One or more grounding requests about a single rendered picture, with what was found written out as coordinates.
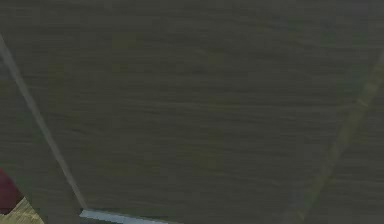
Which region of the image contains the dark red round object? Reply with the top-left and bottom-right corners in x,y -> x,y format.
0,167 -> 22,215

